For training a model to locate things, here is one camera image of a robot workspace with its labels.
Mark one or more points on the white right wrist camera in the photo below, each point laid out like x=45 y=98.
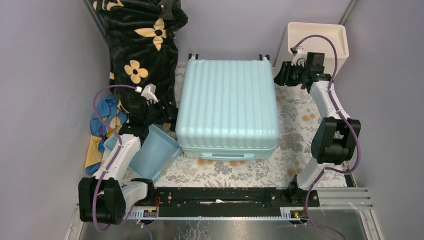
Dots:
x=299 y=56

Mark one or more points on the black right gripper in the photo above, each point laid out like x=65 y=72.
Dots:
x=286 y=68

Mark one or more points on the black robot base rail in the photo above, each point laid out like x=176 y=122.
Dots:
x=224 y=203

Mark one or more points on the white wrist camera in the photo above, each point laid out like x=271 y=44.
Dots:
x=148 y=92
x=299 y=56

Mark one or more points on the blue yellow cloth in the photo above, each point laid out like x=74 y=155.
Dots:
x=109 y=116

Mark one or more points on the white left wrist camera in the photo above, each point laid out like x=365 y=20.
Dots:
x=148 y=92

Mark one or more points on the light blue perforated plastic basket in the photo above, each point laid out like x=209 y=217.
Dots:
x=148 y=160

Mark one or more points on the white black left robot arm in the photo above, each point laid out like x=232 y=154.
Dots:
x=106 y=201

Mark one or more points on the floral patterned floor mat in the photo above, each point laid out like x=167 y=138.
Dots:
x=299 y=120

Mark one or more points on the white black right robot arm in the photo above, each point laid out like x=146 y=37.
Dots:
x=335 y=139

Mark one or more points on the light blue ribbed suitcase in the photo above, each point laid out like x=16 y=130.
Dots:
x=228 y=110

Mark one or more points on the white three-drawer storage cabinet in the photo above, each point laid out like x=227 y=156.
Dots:
x=296 y=31

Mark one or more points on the black floral plush blanket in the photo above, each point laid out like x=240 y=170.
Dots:
x=140 y=35

